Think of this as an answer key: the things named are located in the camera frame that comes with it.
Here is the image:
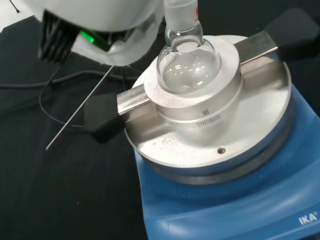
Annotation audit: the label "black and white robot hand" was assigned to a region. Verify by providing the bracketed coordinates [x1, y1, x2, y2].
[24, 0, 166, 67]

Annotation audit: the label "heater with blue base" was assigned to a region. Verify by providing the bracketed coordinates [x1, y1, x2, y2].
[123, 34, 320, 240]

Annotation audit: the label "thin metal probe rod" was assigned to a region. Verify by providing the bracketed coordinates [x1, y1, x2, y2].
[45, 65, 114, 151]

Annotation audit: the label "clear round-bottom glass flask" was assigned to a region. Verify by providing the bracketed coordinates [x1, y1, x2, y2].
[156, 0, 223, 95]

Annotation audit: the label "black bench cloth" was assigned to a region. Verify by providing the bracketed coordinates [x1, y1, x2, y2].
[0, 0, 320, 240]

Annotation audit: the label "thin black cable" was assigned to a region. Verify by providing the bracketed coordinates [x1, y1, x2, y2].
[0, 70, 143, 89]
[39, 65, 87, 128]

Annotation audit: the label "silver heating block, black handles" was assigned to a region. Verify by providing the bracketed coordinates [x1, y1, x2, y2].
[83, 7, 320, 144]

